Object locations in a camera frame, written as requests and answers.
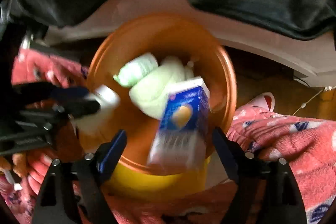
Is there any white plastic bottle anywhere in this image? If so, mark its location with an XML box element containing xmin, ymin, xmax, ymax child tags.
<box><xmin>71</xmin><ymin>85</ymin><xmax>120</xmax><ymax>135</ymax></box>

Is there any blue white carton box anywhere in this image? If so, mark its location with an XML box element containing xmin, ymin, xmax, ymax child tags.
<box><xmin>147</xmin><ymin>76</ymin><xmax>210</xmax><ymax>169</ymax></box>

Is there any orange plastic trash bin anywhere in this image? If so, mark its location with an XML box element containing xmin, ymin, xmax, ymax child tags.
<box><xmin>79</xmin><ymin>12</ymin><xmax>238</xmax><ymax>176</ymax></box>

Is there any person's left hand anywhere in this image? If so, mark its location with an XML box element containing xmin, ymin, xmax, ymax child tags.
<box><xmin>1</xmin><ymin>148</ymin><xmax>56</xmax><ymax>195</ymax></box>

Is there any yellow slipper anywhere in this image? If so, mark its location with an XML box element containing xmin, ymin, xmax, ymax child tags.
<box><xmin>104</xmin><ymin>158</ymin><xmax>210</xmax><ymax>201</ymax></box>

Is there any pink pajama left leg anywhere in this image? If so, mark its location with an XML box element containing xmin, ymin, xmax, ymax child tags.
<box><xmin>1</xmin><ymin>50</ymin><xmax>88</xmax><ymax>223</ymax></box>

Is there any white green wrapped packet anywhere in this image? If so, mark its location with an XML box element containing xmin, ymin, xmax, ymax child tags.
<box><xmin>113</xmin><ymin>53</ymin><xmax>158</xmax><ymax>88</ymax></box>

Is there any crumpled white tissue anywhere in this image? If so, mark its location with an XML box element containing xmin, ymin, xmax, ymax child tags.
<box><xmin>129</xmin><ymin>56</ymin><xmax>194</xmax><ymax>120</ymax></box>

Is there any pink white slipper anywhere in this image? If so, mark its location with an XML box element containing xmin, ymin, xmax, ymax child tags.
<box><xmin>248</xmin><ymin>92</ymin><xmax>275</xmax><ymax>112</ymax></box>

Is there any white charging cable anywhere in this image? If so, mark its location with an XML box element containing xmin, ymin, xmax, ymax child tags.
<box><xmin>292</xmin><ymin>86</ymin><xmax>334</xmax><ymax>117</ymax></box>

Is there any white bed frame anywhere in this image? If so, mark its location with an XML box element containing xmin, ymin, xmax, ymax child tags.
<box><xmin>46</xmin><ymin>0</ymin><xmax>335</xmax><ymax>87</ymax></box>

